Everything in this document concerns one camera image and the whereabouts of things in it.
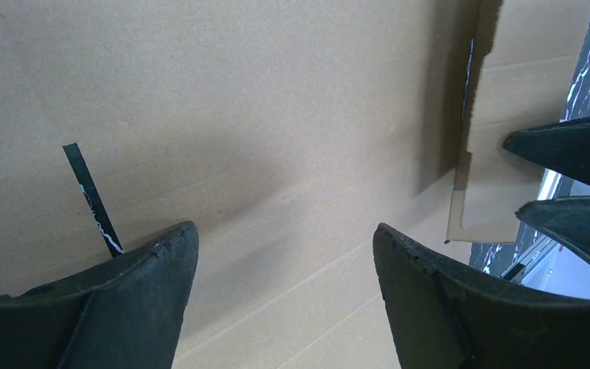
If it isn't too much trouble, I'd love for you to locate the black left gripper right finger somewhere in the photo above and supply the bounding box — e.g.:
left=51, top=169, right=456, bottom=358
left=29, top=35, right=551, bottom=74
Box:
left=373, top=223, right=590, bottom=368

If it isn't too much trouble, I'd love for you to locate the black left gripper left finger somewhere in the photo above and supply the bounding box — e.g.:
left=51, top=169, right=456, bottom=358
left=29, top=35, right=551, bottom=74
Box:
left=0, top=221, right=199, bottom=368

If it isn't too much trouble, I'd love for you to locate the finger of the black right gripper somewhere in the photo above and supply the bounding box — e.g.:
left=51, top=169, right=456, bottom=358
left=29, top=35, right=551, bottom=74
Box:
left=515, top=196, right=590, bottom=264
left=502, top=116, right=590, bottom=186

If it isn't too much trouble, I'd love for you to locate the brown cardboard box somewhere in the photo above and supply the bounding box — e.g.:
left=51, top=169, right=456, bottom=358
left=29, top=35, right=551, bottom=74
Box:
left=0, top=0, right=590, bottom=369

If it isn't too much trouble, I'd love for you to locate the aluminium table edge rail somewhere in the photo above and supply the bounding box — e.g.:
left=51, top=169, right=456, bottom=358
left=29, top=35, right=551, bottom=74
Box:
left=500, top=169, right=562, bottom=284

